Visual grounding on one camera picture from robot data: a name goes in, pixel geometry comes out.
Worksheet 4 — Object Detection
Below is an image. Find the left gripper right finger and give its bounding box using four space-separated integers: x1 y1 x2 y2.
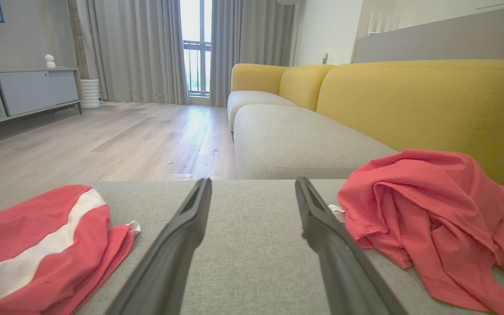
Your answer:
295 177 410 315

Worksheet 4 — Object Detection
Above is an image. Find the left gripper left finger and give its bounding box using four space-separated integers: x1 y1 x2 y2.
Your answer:
105 178 213 315

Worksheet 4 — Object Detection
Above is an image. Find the red jersey shirt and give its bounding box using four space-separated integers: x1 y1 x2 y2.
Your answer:
329 148 504 315

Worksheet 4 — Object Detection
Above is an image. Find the red shorts white stripe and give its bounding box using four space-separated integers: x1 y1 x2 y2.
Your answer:
0 185 141 315

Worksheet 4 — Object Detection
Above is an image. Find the large grey seat cushion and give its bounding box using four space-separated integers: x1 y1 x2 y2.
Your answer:
233 104 398 181

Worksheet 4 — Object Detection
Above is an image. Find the small grey seat cushion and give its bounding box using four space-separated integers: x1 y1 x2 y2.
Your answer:
227 90 299 132

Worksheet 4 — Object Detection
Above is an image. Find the wide yellow sofa backrest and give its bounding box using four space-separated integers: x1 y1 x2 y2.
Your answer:
316 59 504 189

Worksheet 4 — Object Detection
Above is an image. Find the white ribbed planter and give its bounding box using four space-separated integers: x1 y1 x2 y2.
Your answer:
80 79 102 109

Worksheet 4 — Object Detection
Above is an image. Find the narrow yellow sofa backrest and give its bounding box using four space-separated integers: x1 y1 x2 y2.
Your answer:
279 65 336 112

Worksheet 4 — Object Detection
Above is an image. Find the yellow sofa armrest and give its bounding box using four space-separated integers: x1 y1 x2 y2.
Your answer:
231 63 288 95

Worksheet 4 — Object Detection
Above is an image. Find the grey curtain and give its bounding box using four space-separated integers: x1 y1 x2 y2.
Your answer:
210 0 296 107
87 0 191 105

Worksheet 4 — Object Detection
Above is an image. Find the grey TV cabinet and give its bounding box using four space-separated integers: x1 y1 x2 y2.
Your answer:
0 67 83 131

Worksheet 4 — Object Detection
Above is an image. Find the balcony glass door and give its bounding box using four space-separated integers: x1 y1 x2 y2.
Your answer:
180 0 212 97

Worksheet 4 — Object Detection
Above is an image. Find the brown textured trunk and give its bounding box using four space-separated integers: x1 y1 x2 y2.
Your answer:
67 0 90 80

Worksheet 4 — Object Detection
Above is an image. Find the white antenna router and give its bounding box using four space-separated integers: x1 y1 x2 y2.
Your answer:
367 11 401 35

